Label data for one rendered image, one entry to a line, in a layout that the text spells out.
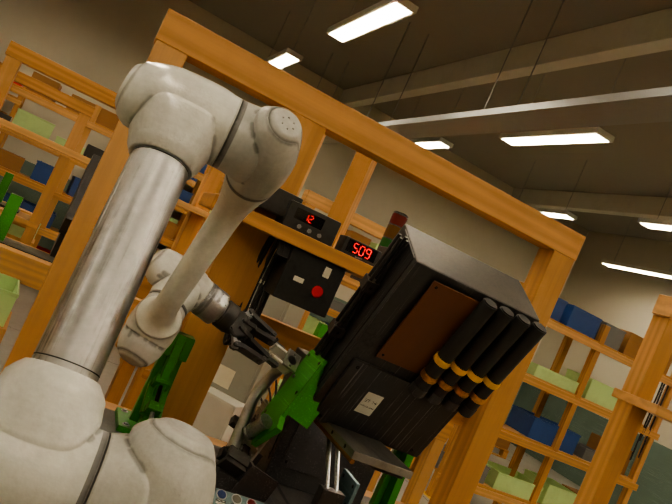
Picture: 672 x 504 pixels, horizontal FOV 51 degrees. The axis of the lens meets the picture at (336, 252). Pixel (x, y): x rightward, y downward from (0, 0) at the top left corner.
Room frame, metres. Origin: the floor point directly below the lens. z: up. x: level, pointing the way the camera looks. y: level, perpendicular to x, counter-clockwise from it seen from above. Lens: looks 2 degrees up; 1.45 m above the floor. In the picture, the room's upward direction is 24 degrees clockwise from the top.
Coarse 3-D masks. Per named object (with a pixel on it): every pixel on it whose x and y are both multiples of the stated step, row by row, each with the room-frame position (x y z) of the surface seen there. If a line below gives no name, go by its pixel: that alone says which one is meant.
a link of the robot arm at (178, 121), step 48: (144, 96) 1.15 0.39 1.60; (192, 96) 1.16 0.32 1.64; (144, 144) 1.14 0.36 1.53; (192, 144) 1.15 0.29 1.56; (144, 192) 1.11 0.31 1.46; (96, 240) 1.08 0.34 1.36; (144, 240) 1.10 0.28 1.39; (96, 288) 1.05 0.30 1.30; (48, 336) 1.03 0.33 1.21; (96, 336) 1.04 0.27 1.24; (0, 384) 0.97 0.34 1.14; (48, 384) 0.97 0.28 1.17; (96, 384) 1.03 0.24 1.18; (0, 432) 0.93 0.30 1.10; (48, 432) 0.95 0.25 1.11; (96, 432) 1.01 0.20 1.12; (0, 480) 0.92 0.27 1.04; (48, 480) 0.94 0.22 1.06
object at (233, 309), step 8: (232, 304) 1.74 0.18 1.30; (224, 312) 1.72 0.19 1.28; (232, 312) 1.73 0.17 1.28; (240, 312) 1.75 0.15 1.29; (216, 320) 1.73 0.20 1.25; (224, 320) 1.72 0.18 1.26; (232, 320) 1.73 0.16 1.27; (240, 320) 1.77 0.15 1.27; (224, 328) 1.74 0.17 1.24; (232, 328) 1.74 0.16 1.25; (248, 328) 1.78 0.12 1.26; (240, 336) 1.75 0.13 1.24
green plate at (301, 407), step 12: (312, 360) 1.77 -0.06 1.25; (324, 360) 1.72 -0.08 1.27; (300, 372) 1.78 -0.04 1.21; (312, 372) 1.72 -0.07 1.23; (288, 384) 1.79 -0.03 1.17; (300, 384) 1.73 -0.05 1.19; (312, 384) 1.73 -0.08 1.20; (276, 396) 1.80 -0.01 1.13; (288, 396) 1.74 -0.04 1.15; (300, 396) 1.71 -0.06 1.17; (312, 396) 1.73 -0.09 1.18; (276, 408) 1.75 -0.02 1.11; (288, 408) 1.70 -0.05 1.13; (300, 408) 1.73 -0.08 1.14; (312, 408) 1.74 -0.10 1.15; (300, 420) 1.73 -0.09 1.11; (312, 420) 1.74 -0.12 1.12
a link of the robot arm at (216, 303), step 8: (216, 288) 1.72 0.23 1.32; (208, 296) 1.70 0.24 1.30; (216, 296) 1.71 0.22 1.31; (224, 296) 1.73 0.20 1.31; (200, 304) 1.70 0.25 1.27; (208, 304) 1.70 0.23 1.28; (216, 304) 1.70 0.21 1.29; (224, 304) 1.72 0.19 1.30; (192, 312) 1.72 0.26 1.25; (200, 312) 1.71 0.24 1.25; (208, 312) 1.70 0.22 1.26; (216, 312) 1.71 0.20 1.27; (208, 320) 1.72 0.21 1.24
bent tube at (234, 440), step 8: (288, 352) 1.81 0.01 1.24; (288, 360) 1.80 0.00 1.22; (296, 360) 1.82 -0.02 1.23; (272, 368) 1.85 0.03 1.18; (288, 368) 1.79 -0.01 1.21; (296, 368) 1.80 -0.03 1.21; (264, 376) 1.86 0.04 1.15; (272, 376) 1.85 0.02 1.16; (264, 384) 1.86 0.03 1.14; (256, 392) 1.85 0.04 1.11; (264, 392) 1.86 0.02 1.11; (248, 400) 1.84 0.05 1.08; (256, 400) 1.84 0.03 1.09; (248, 408) 1.81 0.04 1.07; (240, 416) 1.80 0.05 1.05; (248, 416) 1.80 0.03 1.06; (240, 424) 1.77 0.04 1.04; (240, 432) 1.75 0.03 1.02; (232, 440) 1.73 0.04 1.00; (240, 440) 1.74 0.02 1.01
